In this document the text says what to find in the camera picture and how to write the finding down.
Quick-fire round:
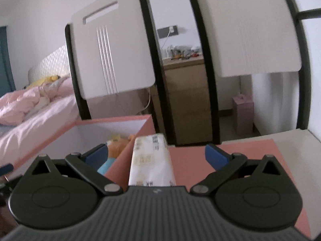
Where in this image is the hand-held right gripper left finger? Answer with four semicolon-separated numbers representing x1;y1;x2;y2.
25;144;123;197

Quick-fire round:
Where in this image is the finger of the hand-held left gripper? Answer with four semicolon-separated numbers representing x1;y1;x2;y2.
0;163;14;177

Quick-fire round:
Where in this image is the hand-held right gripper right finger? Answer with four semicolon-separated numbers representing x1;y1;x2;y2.
191;144;287;197

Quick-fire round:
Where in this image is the pink storage box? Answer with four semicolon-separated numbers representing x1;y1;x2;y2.
10;114;164;185

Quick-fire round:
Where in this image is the white printed tissue packet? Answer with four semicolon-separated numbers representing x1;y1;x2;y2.
128;134;177;187

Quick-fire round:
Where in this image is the white desktop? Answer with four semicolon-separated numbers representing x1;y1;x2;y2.
272;129;321;241

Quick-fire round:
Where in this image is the orange and blue plush toy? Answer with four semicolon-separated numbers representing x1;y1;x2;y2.
97;134;136;176

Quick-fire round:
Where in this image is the pink box lid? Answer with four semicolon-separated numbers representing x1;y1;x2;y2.
168;139;312;239

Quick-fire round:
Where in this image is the pink floor bin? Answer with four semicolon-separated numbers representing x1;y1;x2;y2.
232;94;255;135

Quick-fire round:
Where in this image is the bed with pink sheet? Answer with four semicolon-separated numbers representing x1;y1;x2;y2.
0;96;81;167

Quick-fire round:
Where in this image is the wooden drawer cabinet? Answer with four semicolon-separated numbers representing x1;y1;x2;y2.
150;55;214;146

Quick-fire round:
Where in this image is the pink blanket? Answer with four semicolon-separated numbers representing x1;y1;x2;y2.
0;77;76;126

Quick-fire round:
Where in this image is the yellow plush toy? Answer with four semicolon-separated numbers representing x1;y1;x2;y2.
26;75;61;90

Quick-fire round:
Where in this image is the white padded headboard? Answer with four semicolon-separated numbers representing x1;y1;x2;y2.
28;45;71;86

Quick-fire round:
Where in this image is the teal door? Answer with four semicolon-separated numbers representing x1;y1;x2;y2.
0;26;16;96

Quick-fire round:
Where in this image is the clutter of small tools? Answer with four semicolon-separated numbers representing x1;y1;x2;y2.
162;44;201;61

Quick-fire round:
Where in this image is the white charger cable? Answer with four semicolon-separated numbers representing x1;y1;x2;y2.
142;27;175;114

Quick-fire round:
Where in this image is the grey wall socket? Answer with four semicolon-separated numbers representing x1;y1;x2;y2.
157;25;179;39

